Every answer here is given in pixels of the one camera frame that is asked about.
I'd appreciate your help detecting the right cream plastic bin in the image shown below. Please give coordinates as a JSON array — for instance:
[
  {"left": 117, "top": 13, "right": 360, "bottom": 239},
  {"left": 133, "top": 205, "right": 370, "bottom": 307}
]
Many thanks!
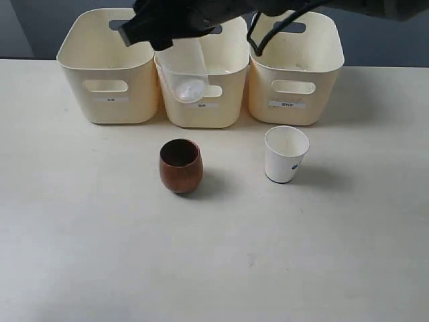
[{"left": 249, "top": 12, "right": 345, "bottom": 126}]

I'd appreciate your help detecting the middle cream plastic bin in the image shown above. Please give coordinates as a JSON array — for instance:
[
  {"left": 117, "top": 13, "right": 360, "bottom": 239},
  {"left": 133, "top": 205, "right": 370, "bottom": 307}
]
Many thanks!
[{"left": 155, "top": 17, "right": 249, "bottom": 128}]

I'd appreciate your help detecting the left cream plastic bin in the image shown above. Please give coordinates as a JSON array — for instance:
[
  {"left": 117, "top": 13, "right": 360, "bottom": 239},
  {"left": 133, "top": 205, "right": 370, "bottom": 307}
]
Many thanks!
[{"left": 56, "top": 8, "right": 160, "bottom": 124}]

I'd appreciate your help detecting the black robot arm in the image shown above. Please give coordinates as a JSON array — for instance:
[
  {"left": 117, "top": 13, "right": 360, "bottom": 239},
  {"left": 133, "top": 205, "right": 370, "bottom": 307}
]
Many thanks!
[{"left": 118, "top": 1, "right": 428, "bottom": 54}]

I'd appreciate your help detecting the brown wooden cup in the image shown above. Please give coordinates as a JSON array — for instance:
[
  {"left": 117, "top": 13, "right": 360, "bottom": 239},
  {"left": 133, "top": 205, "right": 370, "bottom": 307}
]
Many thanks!
[{"left": 159, "top": 138, "right": 204, "bottom": 194}]

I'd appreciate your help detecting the white paper cup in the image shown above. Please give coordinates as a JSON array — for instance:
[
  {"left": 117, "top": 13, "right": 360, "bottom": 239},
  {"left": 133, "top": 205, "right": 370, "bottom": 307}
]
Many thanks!
[{"left": 264, "top": 125, "right": 310, "bottom": 184}]

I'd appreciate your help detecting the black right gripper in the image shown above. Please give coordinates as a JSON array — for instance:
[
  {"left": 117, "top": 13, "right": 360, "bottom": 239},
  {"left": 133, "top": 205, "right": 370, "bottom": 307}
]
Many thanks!
[{"left": 119, "top": 1, "right": 254, "bottom": 52}]

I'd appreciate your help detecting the cream plastic bin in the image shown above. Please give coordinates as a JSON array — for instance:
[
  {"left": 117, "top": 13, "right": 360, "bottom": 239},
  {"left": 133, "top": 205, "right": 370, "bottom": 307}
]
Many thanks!
[
  {"left": 249, "top": 12, "right": 345, "bottom": 126},
  {"left": 56, "top": 8, "right": 160, "bottom": 124},
  {"left": 155, "top": 17, "right": 249, "bottom": 128}
]

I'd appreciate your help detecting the clear plastic bottle white cap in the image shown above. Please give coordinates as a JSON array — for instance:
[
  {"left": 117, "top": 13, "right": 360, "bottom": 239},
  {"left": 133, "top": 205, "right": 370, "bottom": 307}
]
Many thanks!
[{"left": 156, "top": 38, "right": 208, "bottom": 103}]

